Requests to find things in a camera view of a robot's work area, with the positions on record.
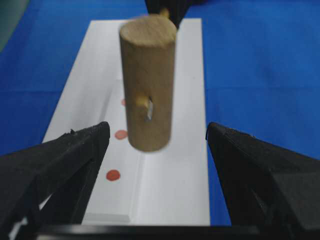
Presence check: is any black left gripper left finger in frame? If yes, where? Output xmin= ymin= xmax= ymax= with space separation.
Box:
xmin=0 ymin=121 xmax=110 ymax=240

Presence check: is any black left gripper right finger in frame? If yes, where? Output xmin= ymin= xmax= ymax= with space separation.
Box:
xmin=205 ymin=122 xmax=320 ymax=240

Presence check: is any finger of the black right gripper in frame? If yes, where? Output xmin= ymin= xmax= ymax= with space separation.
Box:
xmin=144 ymin=0 xmax=165 ymax=14
xmin=167 ymin=0 xmax=194 ymax=29

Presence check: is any wooden mallet hammer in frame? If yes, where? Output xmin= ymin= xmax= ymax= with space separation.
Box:
xmin=119 ymin=10 xmax=177 ymax=152

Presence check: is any blue table cloth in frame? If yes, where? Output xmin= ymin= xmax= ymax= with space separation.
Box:
xmin=0 ymin=0 xmax=320 ymax=225

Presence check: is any white foam board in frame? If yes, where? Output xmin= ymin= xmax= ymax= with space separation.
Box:
xmin=44 ymin=18 xmax=210 ymax=226

